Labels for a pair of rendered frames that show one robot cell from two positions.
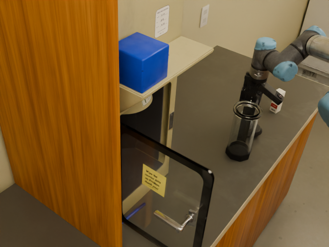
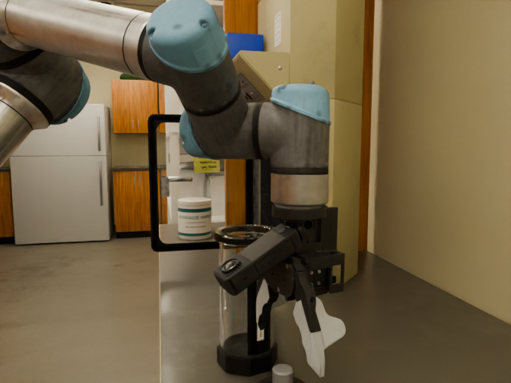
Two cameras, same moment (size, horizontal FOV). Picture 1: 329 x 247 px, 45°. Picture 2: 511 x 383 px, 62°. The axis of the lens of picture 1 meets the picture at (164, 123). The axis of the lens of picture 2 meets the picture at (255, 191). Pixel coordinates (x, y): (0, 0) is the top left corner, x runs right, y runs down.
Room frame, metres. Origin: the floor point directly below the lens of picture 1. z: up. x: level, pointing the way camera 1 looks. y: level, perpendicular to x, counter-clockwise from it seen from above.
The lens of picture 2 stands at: (1.69, -0.80, 1.31)
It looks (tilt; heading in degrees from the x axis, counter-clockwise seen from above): 7 degrees down; 133
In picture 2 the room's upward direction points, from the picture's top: straight up
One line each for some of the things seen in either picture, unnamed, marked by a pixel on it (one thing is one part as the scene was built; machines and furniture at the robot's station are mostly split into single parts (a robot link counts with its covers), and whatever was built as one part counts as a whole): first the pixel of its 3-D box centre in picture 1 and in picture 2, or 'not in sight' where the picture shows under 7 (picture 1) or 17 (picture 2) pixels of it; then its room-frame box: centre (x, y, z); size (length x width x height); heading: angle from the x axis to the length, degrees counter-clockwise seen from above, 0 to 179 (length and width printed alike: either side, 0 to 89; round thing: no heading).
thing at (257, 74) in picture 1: (259, 71); (297, 190); (1.35, -0.35, 1.25); 0.08 x 0.08 x 0.05
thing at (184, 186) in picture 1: (157, 199); (202, 183); (0.72, 0.00, 1.19); 0.30 x 0.01 x 0.40; 56
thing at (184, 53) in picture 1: (163, 78); (249, 83); (0.91, 0.01, 1.46); 0.32 x 0.12 x 0.10; 146
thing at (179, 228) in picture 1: (172, 217); not in sight; (0.65, -0.04, 1.20); 0.10 x 0.05 x 0.03; 56
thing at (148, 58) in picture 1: (139, 61); (242, 54); (0.82, 0.07, 1.56); 0.10 x 0.10 x 0.09; 56
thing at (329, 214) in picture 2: (253, 88); (303, 249); (1.35, -0.35, 1.17); 0.09 x 0.08 x 0.12; 71
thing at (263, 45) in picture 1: (264, 53); (297, 130); (1.35, -0.36, 1.33); 0.09 x 0.08 x 0.11; 27
